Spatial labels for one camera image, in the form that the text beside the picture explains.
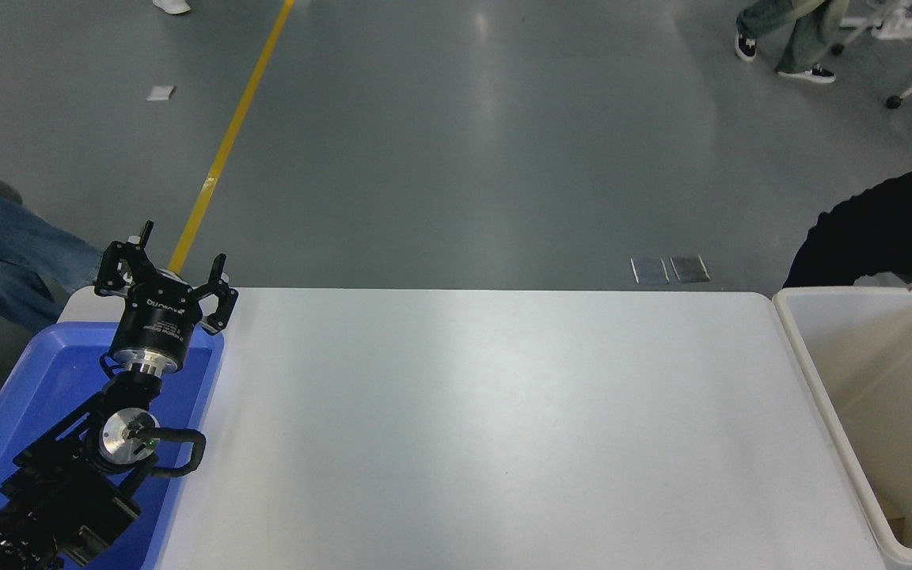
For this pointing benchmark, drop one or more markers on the person beside bin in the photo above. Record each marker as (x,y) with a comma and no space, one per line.
(883,229)

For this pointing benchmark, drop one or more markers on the tan cardboard scrap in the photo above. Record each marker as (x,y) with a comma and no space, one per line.
(893,518)

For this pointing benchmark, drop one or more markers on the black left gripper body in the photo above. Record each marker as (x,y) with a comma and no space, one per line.
(157,321)

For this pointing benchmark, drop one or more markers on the seated person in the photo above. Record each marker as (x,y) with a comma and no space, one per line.
(5,237)

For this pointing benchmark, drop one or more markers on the white paper scrap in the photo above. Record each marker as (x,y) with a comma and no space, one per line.
(161,93)

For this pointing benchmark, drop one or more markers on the white wheeled chair base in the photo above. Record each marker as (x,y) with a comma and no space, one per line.
(899,30)

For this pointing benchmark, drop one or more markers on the silver floor plate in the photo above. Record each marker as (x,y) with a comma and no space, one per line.
(690,268)
(650,270)

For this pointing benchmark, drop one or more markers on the white shoe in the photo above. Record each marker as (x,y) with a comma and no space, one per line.
(171,4)

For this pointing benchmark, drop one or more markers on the blue plastic tray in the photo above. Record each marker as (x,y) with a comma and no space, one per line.
(20,396)

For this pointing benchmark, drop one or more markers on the walking person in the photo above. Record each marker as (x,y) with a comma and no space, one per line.
(800,32)

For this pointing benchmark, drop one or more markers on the large pale plastic bin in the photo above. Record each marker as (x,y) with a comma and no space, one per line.
(883,412)

